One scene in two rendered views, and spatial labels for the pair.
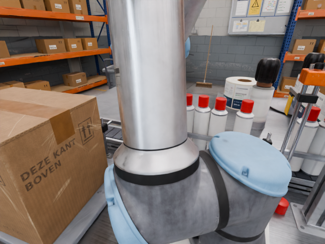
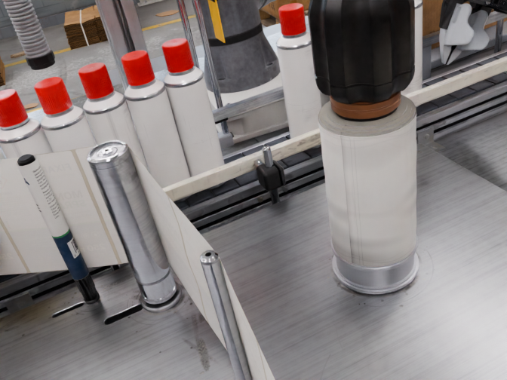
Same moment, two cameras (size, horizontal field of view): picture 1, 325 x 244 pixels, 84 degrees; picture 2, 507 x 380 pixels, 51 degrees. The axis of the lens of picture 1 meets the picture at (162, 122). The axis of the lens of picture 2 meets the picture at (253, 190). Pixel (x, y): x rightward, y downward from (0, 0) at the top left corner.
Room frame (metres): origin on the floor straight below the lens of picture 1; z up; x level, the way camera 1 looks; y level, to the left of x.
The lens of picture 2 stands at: (1.00, -0.77, 1.28)
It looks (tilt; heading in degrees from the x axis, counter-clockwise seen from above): 33 degrees down; 141
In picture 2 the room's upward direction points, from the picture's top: 12 degrees counter-clockwise
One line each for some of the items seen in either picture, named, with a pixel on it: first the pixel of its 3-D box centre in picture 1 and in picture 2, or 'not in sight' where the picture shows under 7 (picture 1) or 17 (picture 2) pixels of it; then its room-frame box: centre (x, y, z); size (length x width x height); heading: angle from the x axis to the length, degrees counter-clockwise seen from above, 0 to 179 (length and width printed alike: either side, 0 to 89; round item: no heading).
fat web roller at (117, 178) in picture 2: not in sight; (136, 231); (0.59, -0.60, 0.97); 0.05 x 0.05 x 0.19
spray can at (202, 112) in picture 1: (200, 124); not in sight; (0.56, -0.13, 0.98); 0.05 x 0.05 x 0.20
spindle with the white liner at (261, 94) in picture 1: (261, 94); (367, 143); (0.74, -0.43, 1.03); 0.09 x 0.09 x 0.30
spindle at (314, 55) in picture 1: (306, 81); not in sight; (0.96, -0.77, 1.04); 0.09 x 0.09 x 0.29
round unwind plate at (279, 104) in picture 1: (297, 107); not in sight; (0.96, -0.77, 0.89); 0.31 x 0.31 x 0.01
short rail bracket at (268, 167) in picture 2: (265, 146); (273, 184); (0.55, -0.38, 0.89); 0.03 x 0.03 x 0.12; 70
